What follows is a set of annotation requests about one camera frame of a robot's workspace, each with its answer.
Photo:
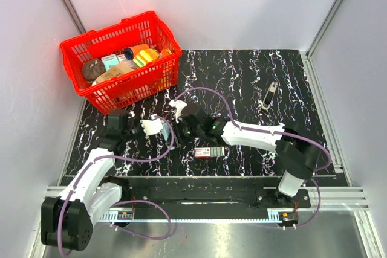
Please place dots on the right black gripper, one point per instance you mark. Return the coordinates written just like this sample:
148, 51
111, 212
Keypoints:
182, 141

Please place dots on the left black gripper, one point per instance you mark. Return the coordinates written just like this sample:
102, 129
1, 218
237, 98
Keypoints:
142, 134

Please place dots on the white black large stapler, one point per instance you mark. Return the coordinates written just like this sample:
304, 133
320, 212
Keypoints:
269, 96

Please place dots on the light blue small stapler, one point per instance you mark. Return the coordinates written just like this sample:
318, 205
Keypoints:
168, 135

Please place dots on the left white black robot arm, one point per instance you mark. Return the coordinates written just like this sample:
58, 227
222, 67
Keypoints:
68, 220

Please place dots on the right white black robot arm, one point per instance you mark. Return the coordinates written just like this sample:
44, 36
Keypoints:
297, 156

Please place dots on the red staple box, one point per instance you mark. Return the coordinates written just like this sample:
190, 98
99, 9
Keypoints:
209, 152

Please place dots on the brown cardboard package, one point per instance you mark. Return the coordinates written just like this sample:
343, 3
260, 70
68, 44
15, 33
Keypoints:
123, 67

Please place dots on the brown round bun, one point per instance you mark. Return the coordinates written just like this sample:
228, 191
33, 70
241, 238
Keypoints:
92, 69

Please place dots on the teal small box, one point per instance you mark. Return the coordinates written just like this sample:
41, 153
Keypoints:
110, 61

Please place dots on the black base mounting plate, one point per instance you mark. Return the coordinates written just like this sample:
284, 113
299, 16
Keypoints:
208, 198

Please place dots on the red plastic shopping basket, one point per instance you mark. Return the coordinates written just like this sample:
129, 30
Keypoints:
121, 91

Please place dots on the yellow green striped sponge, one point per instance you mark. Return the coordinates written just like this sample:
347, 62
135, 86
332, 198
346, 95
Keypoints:
145, 56

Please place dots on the orange cylinder blue cap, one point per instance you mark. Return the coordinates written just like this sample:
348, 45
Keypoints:
131, 52

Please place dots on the orange small packet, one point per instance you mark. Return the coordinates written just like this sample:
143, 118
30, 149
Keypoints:
165, 52

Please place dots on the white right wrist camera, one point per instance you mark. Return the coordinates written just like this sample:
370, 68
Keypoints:
177, 106

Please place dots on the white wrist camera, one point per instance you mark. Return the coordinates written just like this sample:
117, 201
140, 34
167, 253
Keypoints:
153, 125
177, 106

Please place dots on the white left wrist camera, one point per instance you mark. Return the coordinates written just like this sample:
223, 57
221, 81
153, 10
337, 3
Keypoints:
153, 125

